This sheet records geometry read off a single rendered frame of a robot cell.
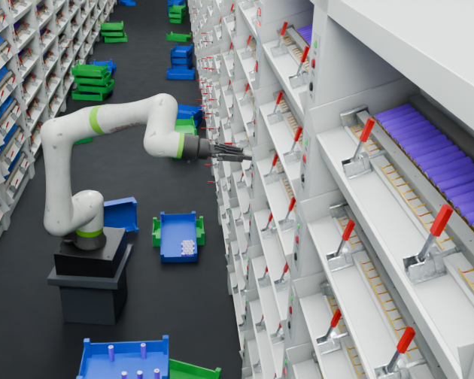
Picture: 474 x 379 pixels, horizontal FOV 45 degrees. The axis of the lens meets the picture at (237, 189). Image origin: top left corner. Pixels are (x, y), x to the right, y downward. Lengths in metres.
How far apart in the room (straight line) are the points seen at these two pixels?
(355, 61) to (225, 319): 1.99
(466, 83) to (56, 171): 1.98
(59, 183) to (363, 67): 1.60
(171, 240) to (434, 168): 2.59
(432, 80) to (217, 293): 2.49
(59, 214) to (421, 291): 1.96
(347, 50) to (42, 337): 2.17
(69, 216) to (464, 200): 1.94
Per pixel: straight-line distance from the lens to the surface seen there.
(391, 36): 0.72
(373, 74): 1.05
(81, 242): 2.68
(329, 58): 1.02
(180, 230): 3.36
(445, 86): 0.58
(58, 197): 2.43
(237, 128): 2.54
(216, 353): 2.68
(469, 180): 0.81
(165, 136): 2.05
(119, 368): 2.17
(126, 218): 3.55
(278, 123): 1.61
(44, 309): 3.01
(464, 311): 0.64
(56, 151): 2.32
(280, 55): 1.56
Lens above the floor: 1.83
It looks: 27 degrees down
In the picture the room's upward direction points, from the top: 2 degrees clockwise
